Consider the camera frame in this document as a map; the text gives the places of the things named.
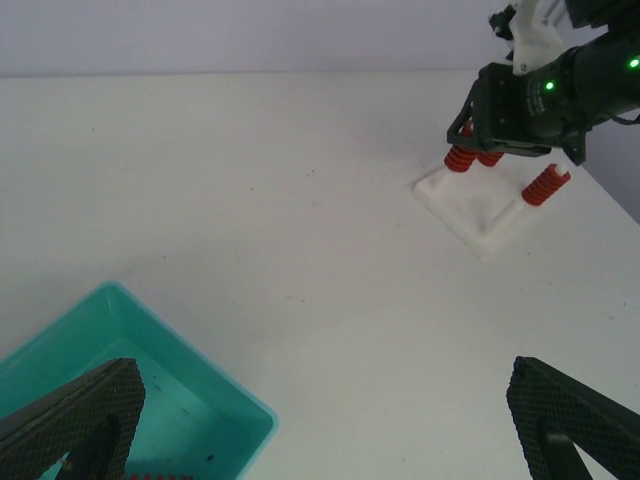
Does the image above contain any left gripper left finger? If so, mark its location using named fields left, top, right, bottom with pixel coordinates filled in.
left=1, top=358, right=146, bottom=479

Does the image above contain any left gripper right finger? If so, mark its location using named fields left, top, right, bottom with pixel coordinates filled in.
left=506, top=356, right=639, bottom=479

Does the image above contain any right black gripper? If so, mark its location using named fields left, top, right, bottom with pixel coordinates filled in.
left=446, top=62, right=588, bottom=165

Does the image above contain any teal plastic bin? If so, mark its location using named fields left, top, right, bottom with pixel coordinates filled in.
left=1, top=283, right=278, bottom=479

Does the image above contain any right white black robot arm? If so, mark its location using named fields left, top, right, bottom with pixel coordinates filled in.
left=446, top=1, right=639, bottom=165

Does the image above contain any white peg stand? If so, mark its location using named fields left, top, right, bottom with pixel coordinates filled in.
left=412, top=163, right=557, bottom=260

